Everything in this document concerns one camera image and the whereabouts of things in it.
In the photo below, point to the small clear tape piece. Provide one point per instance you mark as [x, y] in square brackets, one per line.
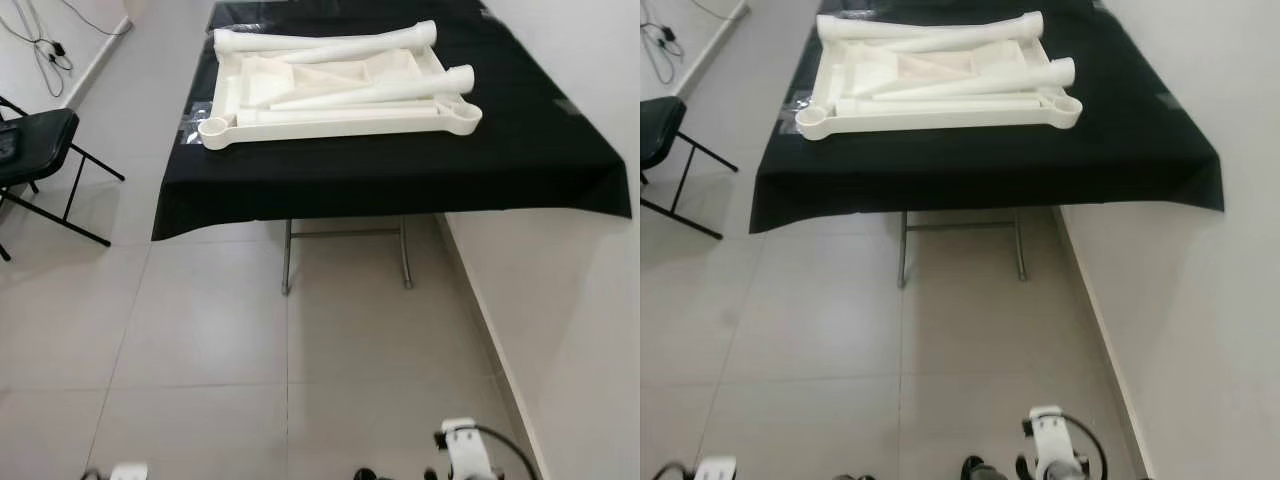
[563, 105]
[1168, 100]

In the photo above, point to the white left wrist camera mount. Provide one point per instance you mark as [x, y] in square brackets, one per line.
[128, 472]
[715, 470]

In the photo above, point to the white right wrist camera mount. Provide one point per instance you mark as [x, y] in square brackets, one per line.
[465, 450]
[1050, 440]

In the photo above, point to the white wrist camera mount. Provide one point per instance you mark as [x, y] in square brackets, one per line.
[715, 470]
[128, 472]
[465, 450]
[1050, 440]

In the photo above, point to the grey metal folding table frame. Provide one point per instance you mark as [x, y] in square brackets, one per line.
[288, 260]
[902, 255]

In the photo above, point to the long clear tape strip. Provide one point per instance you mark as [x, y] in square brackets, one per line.
[240, 14]

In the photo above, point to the white plastic children table top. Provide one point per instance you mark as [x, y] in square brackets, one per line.
[340, 128]
[940, 122]

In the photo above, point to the black folding chair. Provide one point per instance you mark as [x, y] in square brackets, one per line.
[655, 130]
[35, 140]

